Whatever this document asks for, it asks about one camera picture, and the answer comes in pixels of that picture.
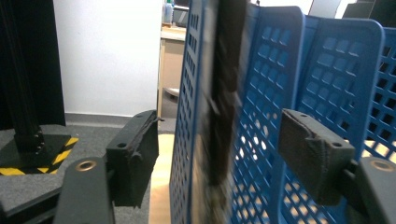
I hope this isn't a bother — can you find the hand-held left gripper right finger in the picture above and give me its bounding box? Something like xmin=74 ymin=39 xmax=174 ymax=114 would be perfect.
xmin=277 ymin=108 xmax=356 ymax=206

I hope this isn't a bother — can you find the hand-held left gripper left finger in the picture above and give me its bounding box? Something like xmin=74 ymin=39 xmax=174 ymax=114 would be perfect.
xmin=106 ymin=109 xmax=160 ymax=209

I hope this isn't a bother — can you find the blue plastic file rack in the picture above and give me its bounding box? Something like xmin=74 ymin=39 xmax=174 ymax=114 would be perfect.
xmin=169 ymin=0 xmax=396 ymax=224

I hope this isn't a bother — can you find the black stand with striped base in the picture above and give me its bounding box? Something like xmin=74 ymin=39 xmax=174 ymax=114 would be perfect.
xmin=0 ymin=0 xmax=79 ymax=176

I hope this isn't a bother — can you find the beige wooden desk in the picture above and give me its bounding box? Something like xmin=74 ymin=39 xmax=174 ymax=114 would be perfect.
xmin=157 ymin=25 xmax=188 ymax=119

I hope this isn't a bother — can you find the dark box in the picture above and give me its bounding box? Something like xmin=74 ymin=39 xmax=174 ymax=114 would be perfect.
xmin=172 ymin=4 xmax=191 ymax=29

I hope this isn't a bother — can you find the clear bottle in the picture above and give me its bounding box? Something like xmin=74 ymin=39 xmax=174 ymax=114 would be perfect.
xmin=163 ymin=0 xmax=175 ymax=26

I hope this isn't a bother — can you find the dark device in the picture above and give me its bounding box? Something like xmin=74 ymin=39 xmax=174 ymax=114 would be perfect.
xmin=342 ymin=0 xmax=396 ymax=28

